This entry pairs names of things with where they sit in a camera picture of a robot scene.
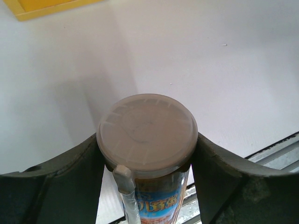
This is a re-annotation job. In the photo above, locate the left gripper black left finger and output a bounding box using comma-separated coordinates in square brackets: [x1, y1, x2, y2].
[0, 135, 105, 224]

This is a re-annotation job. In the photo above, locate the white plastic spoon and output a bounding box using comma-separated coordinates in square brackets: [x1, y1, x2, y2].
[113, 165, 141, 224]

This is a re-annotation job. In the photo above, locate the aluminium mounting rail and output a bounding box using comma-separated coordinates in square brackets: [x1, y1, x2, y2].
[177, 133, 299, 224]

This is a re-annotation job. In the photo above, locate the orange can with spoon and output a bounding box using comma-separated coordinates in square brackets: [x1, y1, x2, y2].
[96, 94, 198, 224]

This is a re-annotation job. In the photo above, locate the yellow wooden shelf cabinet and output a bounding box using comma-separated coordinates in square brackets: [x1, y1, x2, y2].
[3, 0, 100, 21]

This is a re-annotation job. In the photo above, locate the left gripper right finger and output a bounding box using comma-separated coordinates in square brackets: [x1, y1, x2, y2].
[192, 134, 299, 224]

